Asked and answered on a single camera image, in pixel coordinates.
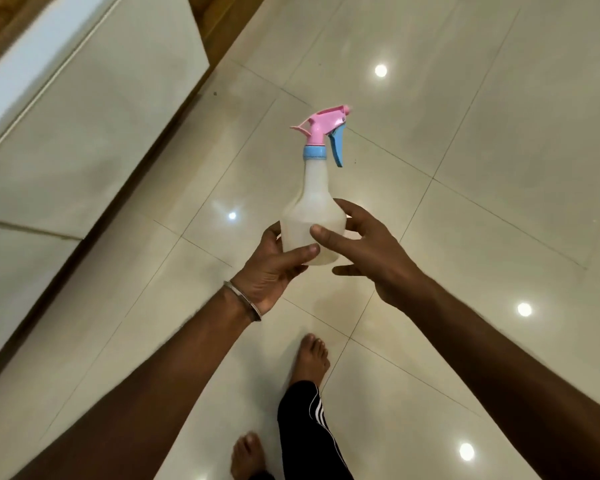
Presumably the person's left hand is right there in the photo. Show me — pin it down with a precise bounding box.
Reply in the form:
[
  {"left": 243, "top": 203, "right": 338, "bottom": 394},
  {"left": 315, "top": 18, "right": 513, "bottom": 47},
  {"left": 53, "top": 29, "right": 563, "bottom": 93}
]
[{"left": 229, "top": 221, "right": 321, "bottom": 318}]

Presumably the person's right hand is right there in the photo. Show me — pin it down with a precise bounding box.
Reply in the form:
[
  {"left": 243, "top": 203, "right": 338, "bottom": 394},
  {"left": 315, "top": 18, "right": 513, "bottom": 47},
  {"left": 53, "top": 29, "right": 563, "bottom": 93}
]
[{"left": 309, "top": 198, "right": 432, "bottom": 311}]

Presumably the translucent spray bottle pink trigger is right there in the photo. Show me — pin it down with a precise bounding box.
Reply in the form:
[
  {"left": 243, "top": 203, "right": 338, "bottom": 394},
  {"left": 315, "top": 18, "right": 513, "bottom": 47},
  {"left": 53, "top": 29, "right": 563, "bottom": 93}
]
[{"left": 279, "top": 105, "right": 352, "bottom": 267}]

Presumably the person's left forearm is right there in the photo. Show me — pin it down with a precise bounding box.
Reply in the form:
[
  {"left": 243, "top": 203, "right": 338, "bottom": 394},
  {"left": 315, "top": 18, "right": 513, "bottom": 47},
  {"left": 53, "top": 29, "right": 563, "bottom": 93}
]
[{"left": 9, "top": 286, "right": 254, "bottom": 480}]

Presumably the person's right forearm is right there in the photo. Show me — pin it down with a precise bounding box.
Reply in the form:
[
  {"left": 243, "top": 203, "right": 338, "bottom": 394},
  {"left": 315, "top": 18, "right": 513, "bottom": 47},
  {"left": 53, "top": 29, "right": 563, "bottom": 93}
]
[{"left": 404, "top": 275, "right": 600, "bottom": 480}]

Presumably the silver metal bangle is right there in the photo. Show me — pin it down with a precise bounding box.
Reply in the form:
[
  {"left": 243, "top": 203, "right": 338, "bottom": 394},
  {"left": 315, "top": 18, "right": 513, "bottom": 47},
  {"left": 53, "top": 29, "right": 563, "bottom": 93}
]
[{"left": 223, "top": 280, "right": 262, "bottom": 323}]

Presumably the person's right foot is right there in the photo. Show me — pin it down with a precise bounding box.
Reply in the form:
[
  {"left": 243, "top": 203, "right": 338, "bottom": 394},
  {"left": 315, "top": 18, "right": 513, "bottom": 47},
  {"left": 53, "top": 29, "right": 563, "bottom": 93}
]
[{"left": 289, "top": 333, "right": 331, "bottom": 388}]

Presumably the person's foot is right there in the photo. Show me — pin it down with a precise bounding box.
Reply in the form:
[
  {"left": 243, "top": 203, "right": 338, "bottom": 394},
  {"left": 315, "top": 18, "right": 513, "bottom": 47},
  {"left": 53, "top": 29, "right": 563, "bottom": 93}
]
[
  {"left": 289, "top": 333, "right": 331, "bottom": 388},
  {"left": 230, "top": 432, "right": 269, "bottom": 480}
]

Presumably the black striped track pants leg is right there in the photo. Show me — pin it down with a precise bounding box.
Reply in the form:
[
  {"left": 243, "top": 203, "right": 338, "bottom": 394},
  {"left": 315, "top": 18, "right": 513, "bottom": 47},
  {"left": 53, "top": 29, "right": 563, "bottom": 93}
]
[{"left": 277, "top": 380, "right": 355, "bottom": 480}]

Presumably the person's left foot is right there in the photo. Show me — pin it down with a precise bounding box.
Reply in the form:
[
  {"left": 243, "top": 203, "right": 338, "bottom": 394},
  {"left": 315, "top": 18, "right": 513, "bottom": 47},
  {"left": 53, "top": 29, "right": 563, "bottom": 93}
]
[{"left": 230, "top": 432, "right": 269, "bottom": 480}]

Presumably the brown wooden panel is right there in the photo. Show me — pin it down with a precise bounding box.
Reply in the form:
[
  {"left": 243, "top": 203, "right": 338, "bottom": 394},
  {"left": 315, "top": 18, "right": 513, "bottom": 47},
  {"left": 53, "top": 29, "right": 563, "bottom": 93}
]
[{"left": 187, "top": 0, "right": 269, "bottom": 70}]

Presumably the large glossy white cabinet door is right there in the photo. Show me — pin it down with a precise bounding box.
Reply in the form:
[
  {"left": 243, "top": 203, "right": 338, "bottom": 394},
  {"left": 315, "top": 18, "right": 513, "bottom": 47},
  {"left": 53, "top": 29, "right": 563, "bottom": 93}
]
[{"left": 0, "top": 0, "right": 210, "bottom": 241}]

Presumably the small glossy white cabinet door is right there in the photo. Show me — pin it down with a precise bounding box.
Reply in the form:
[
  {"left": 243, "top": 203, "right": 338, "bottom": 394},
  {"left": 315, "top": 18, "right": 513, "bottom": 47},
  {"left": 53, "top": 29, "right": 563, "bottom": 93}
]
[{"left": 0, "top": 221, "right": 82, "bottom": 378}]

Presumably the white countertop edge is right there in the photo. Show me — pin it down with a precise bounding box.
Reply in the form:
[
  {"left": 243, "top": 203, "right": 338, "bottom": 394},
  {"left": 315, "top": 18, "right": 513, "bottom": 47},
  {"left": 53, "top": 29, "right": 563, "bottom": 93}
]
[{"left": 0, "top": 0, "right": 122, "bottom": 158}]

